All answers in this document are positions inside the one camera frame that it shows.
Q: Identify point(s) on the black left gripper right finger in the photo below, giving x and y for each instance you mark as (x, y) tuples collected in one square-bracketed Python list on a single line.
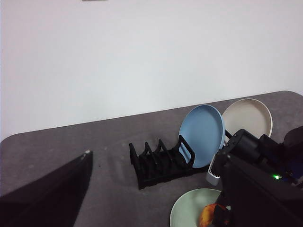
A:
[(267, 205)]

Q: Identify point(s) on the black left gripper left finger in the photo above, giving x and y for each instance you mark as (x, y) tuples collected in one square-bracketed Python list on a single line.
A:
[(47, 201)]

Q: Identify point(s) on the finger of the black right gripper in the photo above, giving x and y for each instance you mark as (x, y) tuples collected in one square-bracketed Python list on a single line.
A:
[(222, 214)]

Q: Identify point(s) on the red apple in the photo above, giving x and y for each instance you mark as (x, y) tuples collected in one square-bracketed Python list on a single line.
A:
[(207, 214)]

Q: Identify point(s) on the green plate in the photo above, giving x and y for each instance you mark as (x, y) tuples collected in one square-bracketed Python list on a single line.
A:
[(189, 208)]

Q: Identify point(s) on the blue plate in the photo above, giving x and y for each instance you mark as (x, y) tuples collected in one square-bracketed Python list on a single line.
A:
[(203, 132)]

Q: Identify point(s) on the beige plate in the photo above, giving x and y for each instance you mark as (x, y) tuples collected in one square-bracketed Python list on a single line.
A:
[(248, 118)]

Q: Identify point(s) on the black plate rack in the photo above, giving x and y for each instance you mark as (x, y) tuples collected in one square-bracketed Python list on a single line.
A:
[(156, 170)]

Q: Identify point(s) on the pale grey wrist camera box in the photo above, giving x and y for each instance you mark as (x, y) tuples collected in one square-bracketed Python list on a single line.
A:
[(213, 172)]

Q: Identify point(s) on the white wall socket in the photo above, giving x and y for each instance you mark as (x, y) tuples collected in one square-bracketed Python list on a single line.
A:
[(94, 0)]

